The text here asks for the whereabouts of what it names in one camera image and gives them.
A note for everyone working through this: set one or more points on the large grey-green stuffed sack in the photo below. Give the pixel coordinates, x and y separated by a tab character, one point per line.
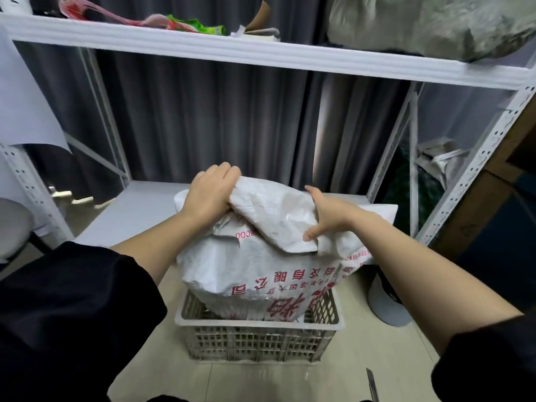
427	25

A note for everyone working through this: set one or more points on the white hanging paper sheet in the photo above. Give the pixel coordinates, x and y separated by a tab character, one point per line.
25	104

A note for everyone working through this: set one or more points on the brown cardboard piece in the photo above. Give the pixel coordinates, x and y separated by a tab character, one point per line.
259	17

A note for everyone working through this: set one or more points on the brown wooden cabinet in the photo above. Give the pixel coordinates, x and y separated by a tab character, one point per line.
481	213

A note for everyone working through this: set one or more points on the dark grey curtain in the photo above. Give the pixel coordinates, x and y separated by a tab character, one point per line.
209	121

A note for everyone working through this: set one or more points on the white paper stack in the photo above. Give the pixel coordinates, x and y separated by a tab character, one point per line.
257	35

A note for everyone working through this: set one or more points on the person's left fingers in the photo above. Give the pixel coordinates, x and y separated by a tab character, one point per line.
222	171

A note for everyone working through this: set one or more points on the green snack packet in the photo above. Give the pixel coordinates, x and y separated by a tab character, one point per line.
200	26

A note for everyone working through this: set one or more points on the person's right thumb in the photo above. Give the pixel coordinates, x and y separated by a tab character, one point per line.
315	231

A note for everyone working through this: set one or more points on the white metal shelf rack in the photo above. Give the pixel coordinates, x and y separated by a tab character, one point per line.
251	51

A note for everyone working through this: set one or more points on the person's left hand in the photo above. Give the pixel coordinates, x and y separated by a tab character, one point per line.
207	196

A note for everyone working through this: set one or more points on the grey and black cap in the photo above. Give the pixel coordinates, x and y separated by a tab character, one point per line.
387	305

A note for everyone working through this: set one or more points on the person's black right sleeve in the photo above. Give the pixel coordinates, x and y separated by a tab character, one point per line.
490	364

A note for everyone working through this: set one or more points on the person's right forearm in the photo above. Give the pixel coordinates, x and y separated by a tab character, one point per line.
418	276

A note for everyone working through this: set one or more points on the person's black left sleeve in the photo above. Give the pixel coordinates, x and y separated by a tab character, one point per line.
71	322

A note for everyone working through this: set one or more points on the white woven sack red print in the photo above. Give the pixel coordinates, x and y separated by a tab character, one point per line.
259	255

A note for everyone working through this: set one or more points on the person's right hand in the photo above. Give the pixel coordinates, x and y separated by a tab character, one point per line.
335	215

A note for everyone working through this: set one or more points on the thin metal blade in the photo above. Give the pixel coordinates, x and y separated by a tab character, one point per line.
372	385

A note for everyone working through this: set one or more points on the dark green artificial turf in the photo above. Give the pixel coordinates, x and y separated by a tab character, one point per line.
402	192

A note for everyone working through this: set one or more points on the person's black sleeve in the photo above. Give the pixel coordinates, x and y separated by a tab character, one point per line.
490	364
71	322

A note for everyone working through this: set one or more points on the person's left forearm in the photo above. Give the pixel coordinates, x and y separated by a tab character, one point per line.
155	242

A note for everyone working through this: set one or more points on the pink plastic bag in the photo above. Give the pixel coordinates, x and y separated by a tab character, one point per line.
90	11

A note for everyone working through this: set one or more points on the grey cloth tote bag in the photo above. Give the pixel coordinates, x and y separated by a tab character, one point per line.
442	161

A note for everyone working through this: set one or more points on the white plastic lattice crate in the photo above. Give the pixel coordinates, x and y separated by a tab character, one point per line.
255	341

